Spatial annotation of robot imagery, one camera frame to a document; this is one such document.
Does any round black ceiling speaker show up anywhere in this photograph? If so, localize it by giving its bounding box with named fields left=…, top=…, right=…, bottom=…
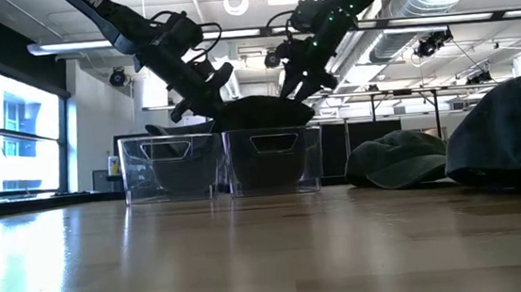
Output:
left=263, top=49, right=283, bottom=70
left=107, top=66, right=129, bottom=89

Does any dark grey baseball cap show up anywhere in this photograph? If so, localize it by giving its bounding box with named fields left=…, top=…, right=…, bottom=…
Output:
left=340, top=125, right=451, bottom=194

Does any black partition panel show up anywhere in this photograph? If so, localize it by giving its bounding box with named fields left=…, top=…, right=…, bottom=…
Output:
left=319, top=117, right=406, bottom=179

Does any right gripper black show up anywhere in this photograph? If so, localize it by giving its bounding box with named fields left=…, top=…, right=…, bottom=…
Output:
left=273, top=31, right=341, bottom=105

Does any black overhead truss rack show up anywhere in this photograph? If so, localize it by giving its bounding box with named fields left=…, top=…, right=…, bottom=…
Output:
left=312, top=76, right=521, bottom=129

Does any light grey baseball cap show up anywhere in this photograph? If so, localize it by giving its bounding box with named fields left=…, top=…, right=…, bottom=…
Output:
left=143, top=118, right=224, bottom=200

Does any clear plastic bin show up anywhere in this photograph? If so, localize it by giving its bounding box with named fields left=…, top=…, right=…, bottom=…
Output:
left=116, top=129, right=226, bottom=208
left=220, top=121, right=328, bottom=201

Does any large black-framed window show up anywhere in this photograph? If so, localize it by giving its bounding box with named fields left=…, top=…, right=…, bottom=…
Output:
left=0, top=63, right=79, bottom=203

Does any white hanging ring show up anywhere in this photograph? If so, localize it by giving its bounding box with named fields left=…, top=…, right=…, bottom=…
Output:
left=222, top=0, right=251, bottom=18

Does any yellow white wipes canister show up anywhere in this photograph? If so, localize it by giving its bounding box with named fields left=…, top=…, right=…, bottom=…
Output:
left=106, top=154, right=122, bottom=177

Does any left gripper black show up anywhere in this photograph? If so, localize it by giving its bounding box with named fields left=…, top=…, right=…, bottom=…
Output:
left=147, top=43, right=239, bottom=126

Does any small black ceiling camera rig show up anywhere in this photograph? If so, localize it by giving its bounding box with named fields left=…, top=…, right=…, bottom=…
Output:
left=464, top=68, right=496, bottom=87

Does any charcoal baseball cap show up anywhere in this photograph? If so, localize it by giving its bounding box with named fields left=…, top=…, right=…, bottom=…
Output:
left=211, top=89, right=322, bottom=194

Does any white ceiling pipe bundle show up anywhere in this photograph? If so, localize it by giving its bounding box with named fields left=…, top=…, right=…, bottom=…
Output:
left=319, top=11, right=391, bottom=89

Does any long ceiling light bar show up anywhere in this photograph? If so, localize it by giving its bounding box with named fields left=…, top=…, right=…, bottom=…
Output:
left=26, top=0, right=521, bottom=63

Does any black aluminium table frame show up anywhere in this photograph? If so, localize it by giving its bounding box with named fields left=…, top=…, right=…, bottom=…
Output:
left=0, top=169, right=355, bottom=221

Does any blue-grey baseball cap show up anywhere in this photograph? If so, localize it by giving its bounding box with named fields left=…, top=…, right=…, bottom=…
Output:
left=436, top=73, right=521, bottom=197

